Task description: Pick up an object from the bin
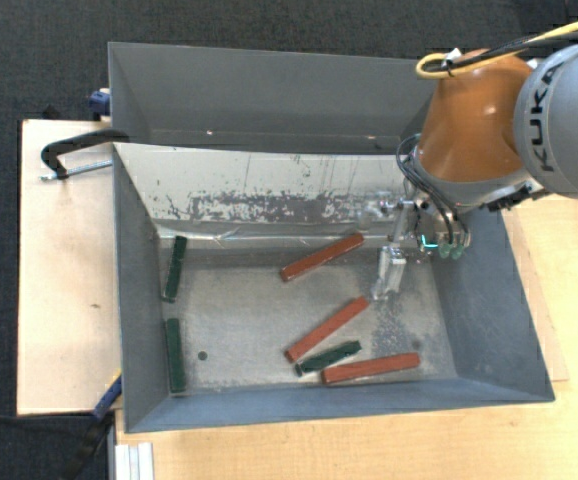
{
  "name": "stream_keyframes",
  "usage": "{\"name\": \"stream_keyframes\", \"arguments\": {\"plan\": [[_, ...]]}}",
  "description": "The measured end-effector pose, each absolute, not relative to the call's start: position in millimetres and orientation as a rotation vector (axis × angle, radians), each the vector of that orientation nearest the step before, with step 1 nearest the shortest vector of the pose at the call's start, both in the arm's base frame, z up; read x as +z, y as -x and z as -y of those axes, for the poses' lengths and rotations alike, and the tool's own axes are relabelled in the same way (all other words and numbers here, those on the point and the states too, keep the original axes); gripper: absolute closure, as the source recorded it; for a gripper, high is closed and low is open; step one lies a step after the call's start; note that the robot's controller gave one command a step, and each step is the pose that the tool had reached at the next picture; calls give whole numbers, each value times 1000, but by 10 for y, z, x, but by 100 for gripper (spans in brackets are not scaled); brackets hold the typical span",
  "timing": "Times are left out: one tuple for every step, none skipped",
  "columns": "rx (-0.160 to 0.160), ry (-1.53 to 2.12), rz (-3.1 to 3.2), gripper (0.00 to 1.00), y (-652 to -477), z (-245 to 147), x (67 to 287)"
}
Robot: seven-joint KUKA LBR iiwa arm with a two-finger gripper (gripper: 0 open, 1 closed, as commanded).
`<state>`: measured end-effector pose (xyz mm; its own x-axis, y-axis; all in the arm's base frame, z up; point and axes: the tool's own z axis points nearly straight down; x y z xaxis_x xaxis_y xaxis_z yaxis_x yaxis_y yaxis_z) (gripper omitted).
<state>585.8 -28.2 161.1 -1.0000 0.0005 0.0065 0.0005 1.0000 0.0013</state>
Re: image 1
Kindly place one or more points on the dark green flat block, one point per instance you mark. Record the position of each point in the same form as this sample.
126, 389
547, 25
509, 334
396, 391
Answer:
175, 268
329, 358
175, 355

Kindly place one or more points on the grey metal bin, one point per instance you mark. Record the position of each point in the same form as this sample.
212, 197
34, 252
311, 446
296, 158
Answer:
249, 313

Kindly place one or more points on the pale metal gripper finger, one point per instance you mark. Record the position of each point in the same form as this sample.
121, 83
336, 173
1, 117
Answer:
381, 280
397, 273

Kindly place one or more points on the red-brown flat block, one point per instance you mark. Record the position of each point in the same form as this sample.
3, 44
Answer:
321, 258
326, 329
369, 368

